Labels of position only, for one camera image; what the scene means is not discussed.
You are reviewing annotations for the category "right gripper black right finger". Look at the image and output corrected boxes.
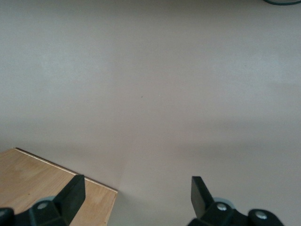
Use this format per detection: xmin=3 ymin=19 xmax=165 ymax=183
xmin=187 ymin=176 xmax=285 ymax=226

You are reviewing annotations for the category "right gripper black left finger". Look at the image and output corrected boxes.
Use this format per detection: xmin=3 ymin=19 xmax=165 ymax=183
xmin=0 ymin=174 xmax=86 ymax=226

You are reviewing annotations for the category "wooden drawer cabinet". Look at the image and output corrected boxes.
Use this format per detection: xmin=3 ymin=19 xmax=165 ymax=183
xmin=0 ymin=147 xmax=118 ymax=226

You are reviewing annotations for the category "table cover sheet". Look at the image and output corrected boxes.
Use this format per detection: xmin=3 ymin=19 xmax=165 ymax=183
xmin=0 ymin=0 xmax=301 ymax=226

